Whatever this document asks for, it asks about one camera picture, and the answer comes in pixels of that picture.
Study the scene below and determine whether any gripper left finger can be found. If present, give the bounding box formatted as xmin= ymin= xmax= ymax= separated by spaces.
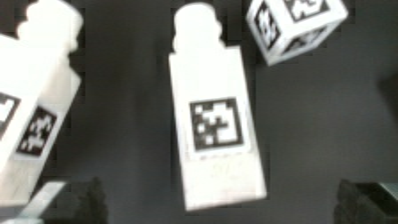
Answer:
xmin=0 ymin=181 xmax=65 ymax=224

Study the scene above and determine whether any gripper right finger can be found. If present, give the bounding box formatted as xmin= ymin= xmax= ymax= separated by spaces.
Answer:
xmin=354 ymin=183 xmax=398 ymax=224

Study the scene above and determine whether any white chair leg with tag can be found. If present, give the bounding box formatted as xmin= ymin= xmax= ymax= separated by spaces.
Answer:
xmin=168 ymin=2 xmax=266 ymax=211

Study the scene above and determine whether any white tagged cube near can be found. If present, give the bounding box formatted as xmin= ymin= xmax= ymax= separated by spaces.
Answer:
xmin=244 ymin=0 xmax=347 ymax=65

